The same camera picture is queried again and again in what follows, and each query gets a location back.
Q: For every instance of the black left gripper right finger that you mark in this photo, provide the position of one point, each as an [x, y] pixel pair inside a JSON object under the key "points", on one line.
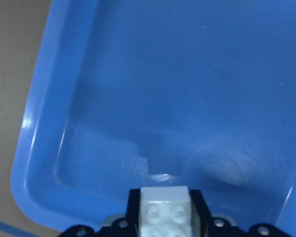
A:
{"points": [[200, 213]]}

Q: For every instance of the brown paper table cover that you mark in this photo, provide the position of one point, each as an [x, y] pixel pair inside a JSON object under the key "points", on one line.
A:
{"points": [[21, 27]]}

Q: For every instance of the white block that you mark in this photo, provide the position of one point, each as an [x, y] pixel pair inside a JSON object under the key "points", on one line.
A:
{"points": [[165, 212]]}

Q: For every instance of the blue plastic tray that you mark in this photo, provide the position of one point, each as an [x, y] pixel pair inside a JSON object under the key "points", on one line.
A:
{"points": [[135, 93]]}

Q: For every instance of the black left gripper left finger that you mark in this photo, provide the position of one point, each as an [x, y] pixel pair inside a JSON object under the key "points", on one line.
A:
{"points": [[133, 208]]}

